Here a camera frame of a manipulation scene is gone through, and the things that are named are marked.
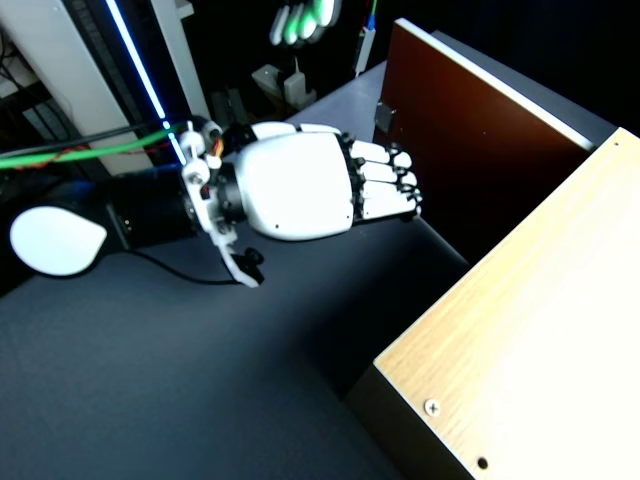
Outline grey table cloth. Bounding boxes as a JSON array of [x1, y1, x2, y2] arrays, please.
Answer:
[[0, 29, 621, 480]]

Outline grey angled bracket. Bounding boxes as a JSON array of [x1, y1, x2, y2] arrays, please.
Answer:
[[251, 64, 282, 100]]

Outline thick black cable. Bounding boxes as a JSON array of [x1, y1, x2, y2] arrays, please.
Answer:
[[0, 117, 201, 159]]

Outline green cable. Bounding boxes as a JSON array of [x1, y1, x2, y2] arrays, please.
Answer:
[[0, 127, 186, 171]]

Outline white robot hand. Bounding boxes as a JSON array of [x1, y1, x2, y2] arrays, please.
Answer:
[[268, 0, 341, 49], [233, 121, 425, 242]]

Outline thin black cable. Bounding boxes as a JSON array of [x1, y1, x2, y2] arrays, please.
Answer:
[[129, 247, 239, 287]]

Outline white hanging connector box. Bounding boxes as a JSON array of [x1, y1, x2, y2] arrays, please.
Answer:
[[353, 25, 377, 77]]

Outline black device with red light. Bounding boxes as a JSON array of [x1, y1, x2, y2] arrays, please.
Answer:
[[212, 89, 251, 126]]

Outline coloured hanging wires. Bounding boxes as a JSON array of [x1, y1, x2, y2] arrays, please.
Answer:
[[360, 0, 380, 31]]

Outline white column with blue light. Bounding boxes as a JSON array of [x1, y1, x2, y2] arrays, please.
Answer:
[[0, 0, 211, 176]]

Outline light wood cabinet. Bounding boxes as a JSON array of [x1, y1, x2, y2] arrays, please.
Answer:
[[344, 127, 640, 480]]

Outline white pointed block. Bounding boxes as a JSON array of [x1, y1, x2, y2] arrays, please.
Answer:
[[283, 57, 317, 107]]

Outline cabinet door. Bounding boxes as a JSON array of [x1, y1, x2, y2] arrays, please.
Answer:
[[372, 17, 599, 261]]

